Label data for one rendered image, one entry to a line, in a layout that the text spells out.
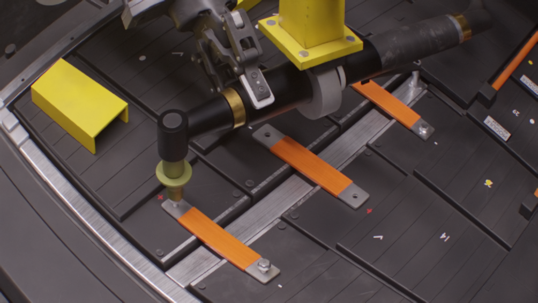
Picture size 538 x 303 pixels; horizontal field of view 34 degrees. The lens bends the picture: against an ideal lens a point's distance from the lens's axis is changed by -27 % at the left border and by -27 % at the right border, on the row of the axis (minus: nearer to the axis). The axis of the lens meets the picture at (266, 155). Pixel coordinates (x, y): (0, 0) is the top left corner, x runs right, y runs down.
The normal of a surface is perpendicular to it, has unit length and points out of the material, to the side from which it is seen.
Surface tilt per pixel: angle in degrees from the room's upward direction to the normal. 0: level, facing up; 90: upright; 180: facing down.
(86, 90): 0
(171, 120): 0
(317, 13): 90
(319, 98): 90
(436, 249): 0
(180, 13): 67
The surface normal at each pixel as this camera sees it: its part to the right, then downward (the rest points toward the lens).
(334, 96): 0.52, 0.49
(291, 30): -0.85, 0.36
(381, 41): 0.14, -0.54
